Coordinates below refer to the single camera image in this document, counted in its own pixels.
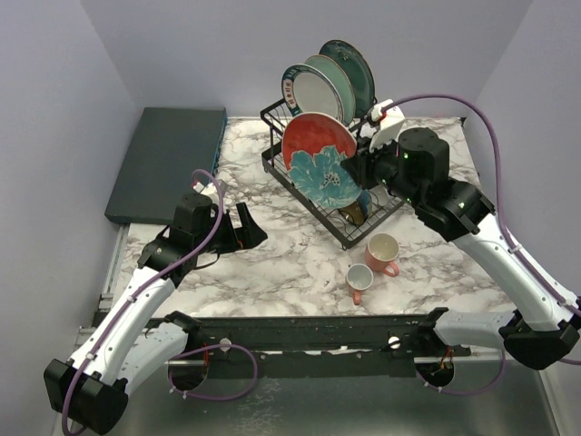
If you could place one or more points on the black wire dish rack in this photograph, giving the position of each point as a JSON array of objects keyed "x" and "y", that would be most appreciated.
[{"x": 277, "y": 116}]

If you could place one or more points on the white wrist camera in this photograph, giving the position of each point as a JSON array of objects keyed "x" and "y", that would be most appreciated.
[
  {"x": 208, "y": 189},
  {"x": 388, "y": 124}
]

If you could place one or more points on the orange plate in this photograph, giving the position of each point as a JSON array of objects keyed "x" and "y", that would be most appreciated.
[{"x": 332, "y": 70}]

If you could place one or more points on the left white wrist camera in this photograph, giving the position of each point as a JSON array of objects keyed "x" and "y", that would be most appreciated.
[{"x": 208, "y": 189}]

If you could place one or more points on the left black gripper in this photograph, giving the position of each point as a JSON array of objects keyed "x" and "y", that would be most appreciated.
[{"x": 250, "y": 234}]

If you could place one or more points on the blue glazed floral plate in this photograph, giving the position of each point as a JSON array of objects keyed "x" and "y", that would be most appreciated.
[{"x": 350, "y": 59}]

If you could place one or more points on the teal patterned bottom plate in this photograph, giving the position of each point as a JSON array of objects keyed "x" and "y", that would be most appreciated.
[{"x": 305, "y": 89}]

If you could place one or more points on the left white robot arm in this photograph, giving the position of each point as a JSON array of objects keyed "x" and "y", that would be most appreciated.
[{"x": 92, "y": 387}]

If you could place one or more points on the printed salmon coffee mug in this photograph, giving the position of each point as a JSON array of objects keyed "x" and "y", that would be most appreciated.
[{"x": 359, "y": 278}]

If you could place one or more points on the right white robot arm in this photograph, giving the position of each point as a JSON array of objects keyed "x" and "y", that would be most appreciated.
[{"x": 544, "y": 327}]

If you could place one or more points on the dark bowl beige inside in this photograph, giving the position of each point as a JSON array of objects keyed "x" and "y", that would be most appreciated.
[{"x": 358, "y": 212}]

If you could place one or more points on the red plate teal flower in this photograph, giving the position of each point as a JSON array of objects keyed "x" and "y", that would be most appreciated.
[{"x": 313, "y": 145}]

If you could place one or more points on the black mounting rail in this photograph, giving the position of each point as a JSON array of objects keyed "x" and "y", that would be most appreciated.
[{"x": 311, "y": 347}]

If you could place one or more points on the dark grey flat box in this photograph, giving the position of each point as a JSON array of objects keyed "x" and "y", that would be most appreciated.
[{"x": 168, "y": 144}]

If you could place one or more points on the white bowl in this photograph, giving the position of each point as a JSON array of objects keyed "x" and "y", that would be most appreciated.
[{"x": 379, "y": 196}]

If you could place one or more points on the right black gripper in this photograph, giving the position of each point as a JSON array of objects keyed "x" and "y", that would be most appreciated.
[{"x": 359, "y": 164}]

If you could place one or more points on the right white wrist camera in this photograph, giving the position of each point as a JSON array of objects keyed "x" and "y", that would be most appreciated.
[{"x": 388, "y": 124}]

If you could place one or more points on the plain pink mug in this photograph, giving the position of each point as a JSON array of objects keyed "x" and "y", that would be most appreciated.
[{"x": 381, "y": 253}]

